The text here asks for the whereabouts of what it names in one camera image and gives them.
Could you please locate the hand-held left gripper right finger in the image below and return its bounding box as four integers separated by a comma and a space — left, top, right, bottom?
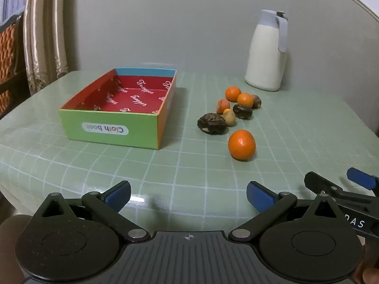
228, 180, 345, 242

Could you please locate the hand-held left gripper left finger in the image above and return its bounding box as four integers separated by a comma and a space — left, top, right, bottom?
31, 180, 151, 244

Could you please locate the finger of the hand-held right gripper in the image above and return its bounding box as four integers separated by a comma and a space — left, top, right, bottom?
347, 167, 379, 190
304, 171, 379, 204

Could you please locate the large orange mandarin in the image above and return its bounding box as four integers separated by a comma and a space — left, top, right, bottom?
228, 129, 256, 162

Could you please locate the small dark water chestnut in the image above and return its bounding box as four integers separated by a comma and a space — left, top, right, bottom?
233, 104, 253, 120

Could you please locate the large dark water chestnut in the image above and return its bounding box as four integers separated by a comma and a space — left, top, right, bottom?
197, 112, 227, 135

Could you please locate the orange carrot piece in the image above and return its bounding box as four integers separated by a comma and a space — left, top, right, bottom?
216, 99, 230, 115

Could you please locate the colourful cardboard box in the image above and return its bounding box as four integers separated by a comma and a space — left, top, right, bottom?
58, 67, 177, 150

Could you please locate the person's right hand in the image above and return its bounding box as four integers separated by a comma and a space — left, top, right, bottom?
354, 238, 379, 284

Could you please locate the white thermos jug grey lid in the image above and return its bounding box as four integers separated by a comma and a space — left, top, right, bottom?
244, 9, 289, 92

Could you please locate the beige satin curtain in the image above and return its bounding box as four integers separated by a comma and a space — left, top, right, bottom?
23, 0, 79, 97

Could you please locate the wooden chair orange cushion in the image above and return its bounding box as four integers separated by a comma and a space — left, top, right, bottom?
0, 13, 30, 116

